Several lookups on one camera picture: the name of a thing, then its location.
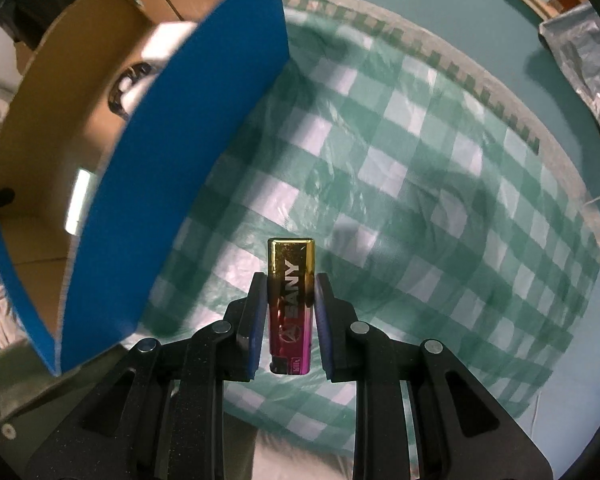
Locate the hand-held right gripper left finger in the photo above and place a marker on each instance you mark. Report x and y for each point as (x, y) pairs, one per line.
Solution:
(257, 330)

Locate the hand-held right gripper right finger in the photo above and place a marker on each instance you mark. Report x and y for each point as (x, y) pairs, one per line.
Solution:
(325, 330)

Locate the gold pink lighter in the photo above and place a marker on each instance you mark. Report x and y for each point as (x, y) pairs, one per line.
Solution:
(290, 260)

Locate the blue cardboard box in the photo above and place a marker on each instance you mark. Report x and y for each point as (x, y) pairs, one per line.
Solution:
(180, 160)

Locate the green white checkered tablecloth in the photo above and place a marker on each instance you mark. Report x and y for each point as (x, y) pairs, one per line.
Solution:
(430, 210)

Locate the green beige checkered cloth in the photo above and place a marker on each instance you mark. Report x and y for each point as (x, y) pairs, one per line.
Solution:
(405, 37)

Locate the silver crinkled tarp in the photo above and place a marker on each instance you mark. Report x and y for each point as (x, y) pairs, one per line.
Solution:
(590, 70)

